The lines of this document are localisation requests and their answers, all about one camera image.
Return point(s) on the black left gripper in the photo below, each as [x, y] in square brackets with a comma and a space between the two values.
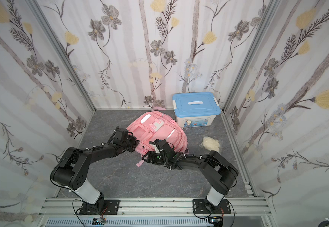
[135, 143]

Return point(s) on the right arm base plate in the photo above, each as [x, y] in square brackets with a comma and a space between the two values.
[203, 207]

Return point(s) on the white slotted cable duct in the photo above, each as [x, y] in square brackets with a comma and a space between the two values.
[129, 222]

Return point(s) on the glass flask with stopper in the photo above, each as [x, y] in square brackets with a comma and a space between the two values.
[187, 127]

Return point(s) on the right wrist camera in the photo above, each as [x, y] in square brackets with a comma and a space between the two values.
[160, 143]

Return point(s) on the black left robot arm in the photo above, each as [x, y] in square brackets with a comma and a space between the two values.
[72, 169]

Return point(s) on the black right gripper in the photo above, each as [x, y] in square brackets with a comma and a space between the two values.
[152, 156]

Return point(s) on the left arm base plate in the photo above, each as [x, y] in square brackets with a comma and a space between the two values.
[105, 207]

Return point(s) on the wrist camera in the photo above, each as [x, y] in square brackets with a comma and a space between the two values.
[160, 143]
[121, 134]

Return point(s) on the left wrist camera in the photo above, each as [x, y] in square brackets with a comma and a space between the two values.
[121, 134]

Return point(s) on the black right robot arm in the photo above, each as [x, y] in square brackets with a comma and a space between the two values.
[220, 173]

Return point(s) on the plastic bag of white gloves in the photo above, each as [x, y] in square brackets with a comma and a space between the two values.
[211, 144]

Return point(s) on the white box with blue lid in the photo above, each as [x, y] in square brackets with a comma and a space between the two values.
[199, 107]

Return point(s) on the pink backpack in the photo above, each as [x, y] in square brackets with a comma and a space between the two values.
[157, 125]

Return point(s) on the aluminium front rail frame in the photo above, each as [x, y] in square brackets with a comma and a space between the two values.
[248, 212]

